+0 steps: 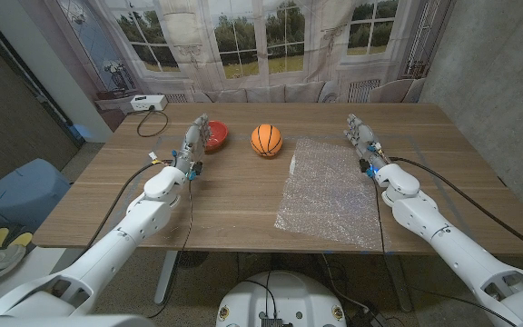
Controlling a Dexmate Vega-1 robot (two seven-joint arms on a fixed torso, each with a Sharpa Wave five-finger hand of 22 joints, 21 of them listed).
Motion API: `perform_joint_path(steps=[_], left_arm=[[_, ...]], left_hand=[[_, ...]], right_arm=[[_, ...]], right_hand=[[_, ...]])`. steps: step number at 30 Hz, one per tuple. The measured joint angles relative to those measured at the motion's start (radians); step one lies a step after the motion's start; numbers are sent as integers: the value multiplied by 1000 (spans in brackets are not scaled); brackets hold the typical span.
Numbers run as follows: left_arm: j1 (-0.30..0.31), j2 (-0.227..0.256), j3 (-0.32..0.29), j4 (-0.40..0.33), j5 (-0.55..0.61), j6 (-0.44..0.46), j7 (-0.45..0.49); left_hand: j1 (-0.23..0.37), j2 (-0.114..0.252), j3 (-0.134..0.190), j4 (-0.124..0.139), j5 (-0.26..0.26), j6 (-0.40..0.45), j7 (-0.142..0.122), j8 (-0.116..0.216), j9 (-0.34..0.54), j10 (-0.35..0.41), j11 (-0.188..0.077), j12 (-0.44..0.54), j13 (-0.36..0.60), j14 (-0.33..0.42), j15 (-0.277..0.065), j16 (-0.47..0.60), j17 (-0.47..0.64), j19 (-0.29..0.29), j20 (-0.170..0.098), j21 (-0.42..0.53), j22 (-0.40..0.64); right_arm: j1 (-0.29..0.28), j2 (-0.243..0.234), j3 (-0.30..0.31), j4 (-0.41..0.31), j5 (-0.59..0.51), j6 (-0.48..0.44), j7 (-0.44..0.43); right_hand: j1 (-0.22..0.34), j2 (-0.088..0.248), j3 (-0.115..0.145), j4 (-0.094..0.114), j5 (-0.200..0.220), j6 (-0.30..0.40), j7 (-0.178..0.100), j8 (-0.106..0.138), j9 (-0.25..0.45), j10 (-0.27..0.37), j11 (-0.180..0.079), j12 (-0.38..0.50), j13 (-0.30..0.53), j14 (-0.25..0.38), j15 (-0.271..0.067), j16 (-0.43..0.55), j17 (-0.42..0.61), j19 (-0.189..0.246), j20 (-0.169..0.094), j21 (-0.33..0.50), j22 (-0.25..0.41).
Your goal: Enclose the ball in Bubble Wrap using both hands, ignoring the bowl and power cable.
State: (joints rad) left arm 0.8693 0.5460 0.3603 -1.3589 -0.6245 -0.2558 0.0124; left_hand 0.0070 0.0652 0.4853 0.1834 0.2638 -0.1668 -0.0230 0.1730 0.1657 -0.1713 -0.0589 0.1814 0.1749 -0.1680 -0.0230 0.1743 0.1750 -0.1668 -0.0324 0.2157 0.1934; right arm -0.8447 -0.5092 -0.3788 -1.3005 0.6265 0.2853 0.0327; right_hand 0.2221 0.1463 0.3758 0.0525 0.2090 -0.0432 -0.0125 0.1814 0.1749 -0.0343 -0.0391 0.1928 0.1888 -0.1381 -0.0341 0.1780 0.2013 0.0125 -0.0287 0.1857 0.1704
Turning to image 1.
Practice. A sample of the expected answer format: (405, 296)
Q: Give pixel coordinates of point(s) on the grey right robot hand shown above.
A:
(365, 141)

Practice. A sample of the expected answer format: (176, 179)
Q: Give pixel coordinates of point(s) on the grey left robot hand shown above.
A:
(193, 145)

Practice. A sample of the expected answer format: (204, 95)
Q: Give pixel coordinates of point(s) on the clear bubble wrap sheet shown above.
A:
(329, 195)

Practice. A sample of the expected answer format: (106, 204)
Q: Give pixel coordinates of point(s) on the orange basketball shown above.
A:
(266, 141)

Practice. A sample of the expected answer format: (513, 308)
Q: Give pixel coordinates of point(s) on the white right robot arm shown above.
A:
(447, 245)

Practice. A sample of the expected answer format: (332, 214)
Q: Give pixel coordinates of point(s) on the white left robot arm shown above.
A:
(121, 240)

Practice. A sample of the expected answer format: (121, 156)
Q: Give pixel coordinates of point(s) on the red bowl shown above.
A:
(218, 134)

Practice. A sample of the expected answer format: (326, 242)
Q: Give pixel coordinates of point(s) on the white power strip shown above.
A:
(145, 103)

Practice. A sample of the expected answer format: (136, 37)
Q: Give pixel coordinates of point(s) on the printed window backdrop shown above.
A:
(243, 45)

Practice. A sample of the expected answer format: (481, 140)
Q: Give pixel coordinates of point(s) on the grey table leg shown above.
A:
(166, 277)
(397, 281)

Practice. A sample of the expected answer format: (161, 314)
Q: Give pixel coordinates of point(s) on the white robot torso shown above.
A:
(279, 300)

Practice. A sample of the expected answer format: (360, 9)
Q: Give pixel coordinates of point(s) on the blue padded seat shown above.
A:
(21, 191)

